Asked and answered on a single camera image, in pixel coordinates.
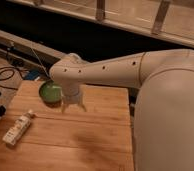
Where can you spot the green ceramic bowl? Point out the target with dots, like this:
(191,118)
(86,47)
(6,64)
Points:
(50,92)

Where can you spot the white plastic bottle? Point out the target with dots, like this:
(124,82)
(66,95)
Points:
(19,128)

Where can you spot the metal window frame rail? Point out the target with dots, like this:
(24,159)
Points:
(170,20)

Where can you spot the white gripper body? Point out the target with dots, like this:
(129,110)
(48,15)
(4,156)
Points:
(72,93)

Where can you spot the blue object behind table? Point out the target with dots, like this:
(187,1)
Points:
(32,75)

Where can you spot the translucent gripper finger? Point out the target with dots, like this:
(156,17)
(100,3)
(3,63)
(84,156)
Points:
(82,106)
(63,107)

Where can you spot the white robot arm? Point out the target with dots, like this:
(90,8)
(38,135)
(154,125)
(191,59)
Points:
(163,135)

